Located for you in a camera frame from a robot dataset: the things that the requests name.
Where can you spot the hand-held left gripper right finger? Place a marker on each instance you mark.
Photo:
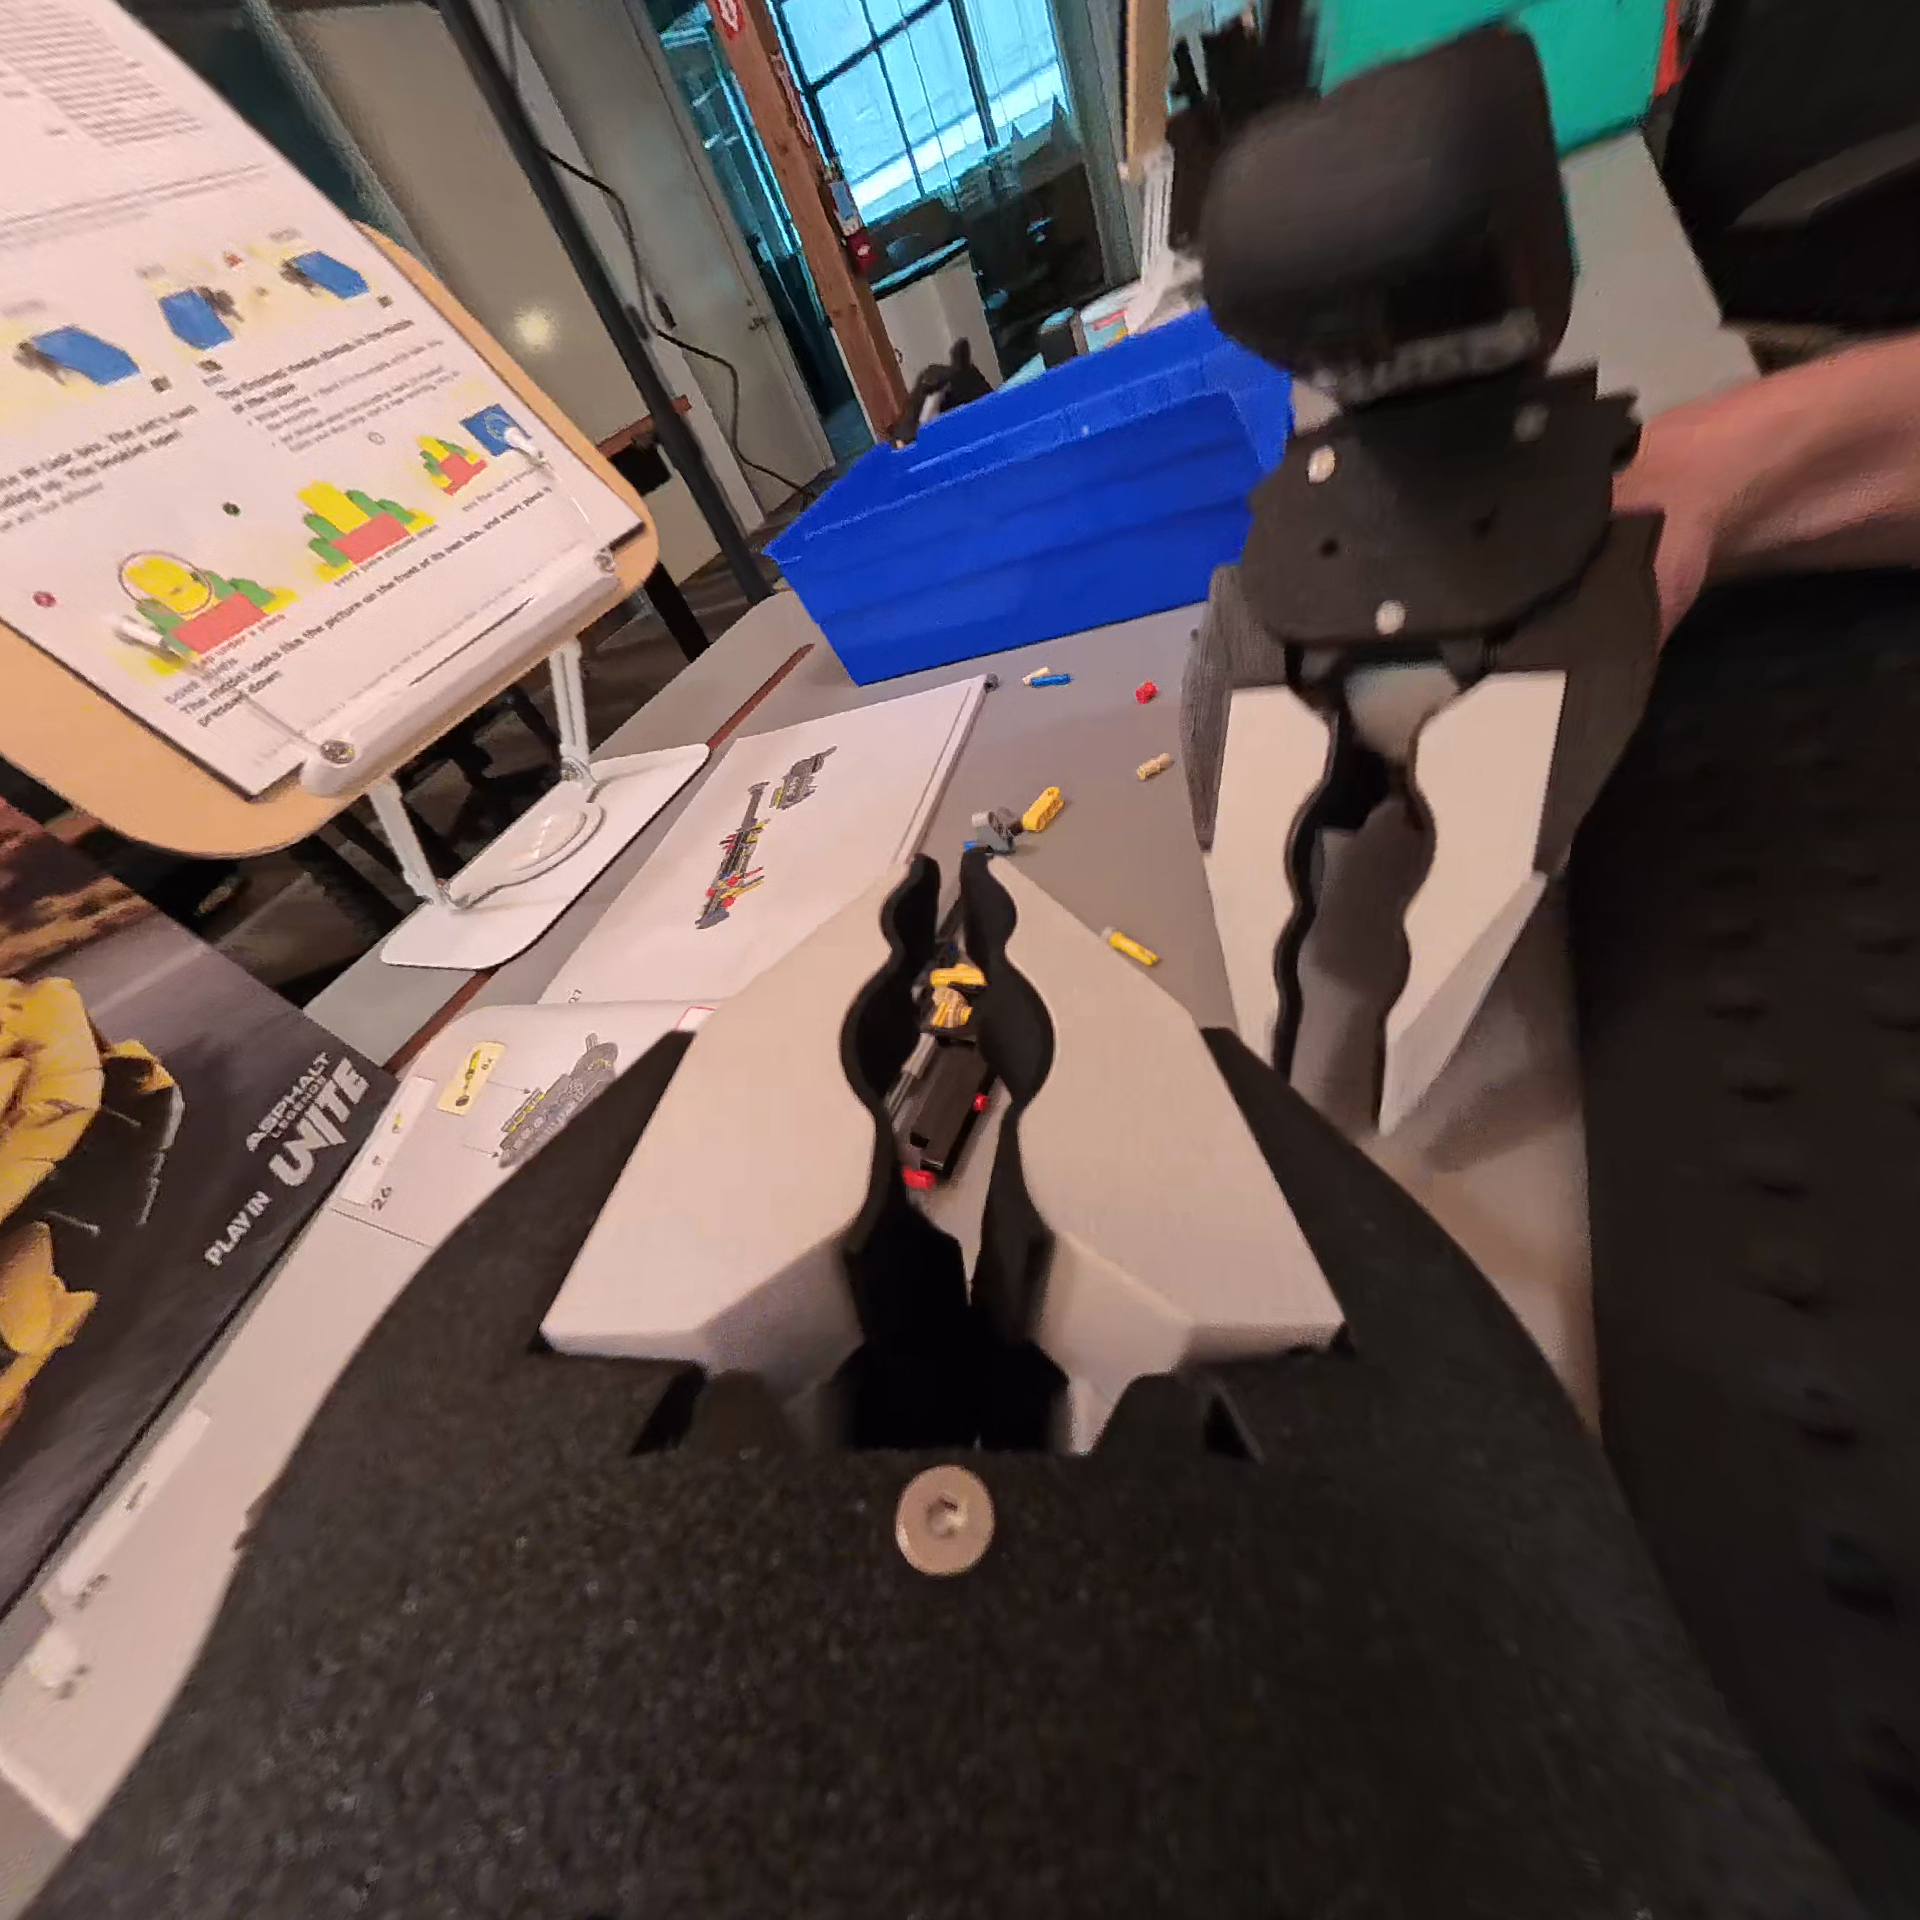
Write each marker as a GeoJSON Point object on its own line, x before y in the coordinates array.
{"type": "Point", "coordinates": [1155, 1185]}

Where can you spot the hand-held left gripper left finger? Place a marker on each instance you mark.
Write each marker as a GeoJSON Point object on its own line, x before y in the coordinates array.
{"type": "Point", "coordinates": [720, 1185]}

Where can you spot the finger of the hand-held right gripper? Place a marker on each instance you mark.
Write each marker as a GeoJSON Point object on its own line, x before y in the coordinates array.
{"type": "Point", "coordinates": [1252, 840]}
{"type": "Point", "coordinates": [1499, 809]}

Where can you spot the black toy gear assembly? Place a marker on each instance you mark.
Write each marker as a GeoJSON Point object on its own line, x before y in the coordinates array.
{"type": "Point", "coordinates": [945, 1073]}

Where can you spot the person's right forearm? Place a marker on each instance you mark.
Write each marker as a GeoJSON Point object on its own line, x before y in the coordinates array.
{"type": "Point", "coordinates": [1828, 451]}

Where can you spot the toy car set box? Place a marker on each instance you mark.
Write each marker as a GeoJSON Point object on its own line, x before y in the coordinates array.
{"type": "Point", "coordinates": [182, 1200]}

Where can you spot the person's right hand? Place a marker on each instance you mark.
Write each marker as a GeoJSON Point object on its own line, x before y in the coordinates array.
{"type": "Point", "coordinates": [1687, 481]}

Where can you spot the blue plastic bin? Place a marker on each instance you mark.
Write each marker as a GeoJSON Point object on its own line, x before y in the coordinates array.
{"type": "Point", "coordinates": [1019, 524]}

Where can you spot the building instruction booklet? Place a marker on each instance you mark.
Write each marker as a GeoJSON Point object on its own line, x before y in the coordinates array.
{"type": "Point", "coordinates": [840, 809]}

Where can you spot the black dimpled mat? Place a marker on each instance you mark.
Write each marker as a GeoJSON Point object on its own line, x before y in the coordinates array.
{"type": "Point", "coordinates": [1770, 1200]}

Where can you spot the white cabinet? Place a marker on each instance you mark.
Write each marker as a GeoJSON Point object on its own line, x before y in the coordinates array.
{"type": "Point", "coordinates": [938, 323]}

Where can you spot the wooden pillar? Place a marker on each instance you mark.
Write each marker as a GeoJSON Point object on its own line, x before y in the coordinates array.
{"type": "Point", "coordinates": [795, 182]}

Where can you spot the wooden book stand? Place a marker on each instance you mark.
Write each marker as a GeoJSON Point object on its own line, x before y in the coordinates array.
{"type": "Point", "coordinates": [120, 780]}

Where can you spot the black stand pole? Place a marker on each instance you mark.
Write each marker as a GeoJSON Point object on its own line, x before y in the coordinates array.
{"type": "Point", "coordinates": [586, 254]}

